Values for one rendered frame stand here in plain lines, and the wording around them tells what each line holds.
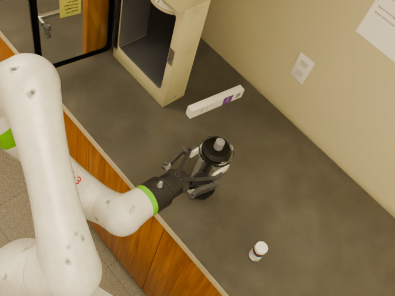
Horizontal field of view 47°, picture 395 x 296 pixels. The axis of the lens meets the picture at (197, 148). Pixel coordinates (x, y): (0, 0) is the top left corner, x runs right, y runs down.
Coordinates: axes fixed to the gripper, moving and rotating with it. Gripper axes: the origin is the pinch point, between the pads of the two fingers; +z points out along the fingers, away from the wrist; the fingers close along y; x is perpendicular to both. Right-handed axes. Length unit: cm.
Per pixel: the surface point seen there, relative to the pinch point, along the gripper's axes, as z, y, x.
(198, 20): 19.1, 35.2, -20.8
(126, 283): -3, 8, 116
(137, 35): 23, 64, 9
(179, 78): 20.1, 35.1, 6.0
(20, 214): -23, 71, 118
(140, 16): 23, 64, -1
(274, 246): 9.3, -31.0, 20.1
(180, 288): -7, -17, 61
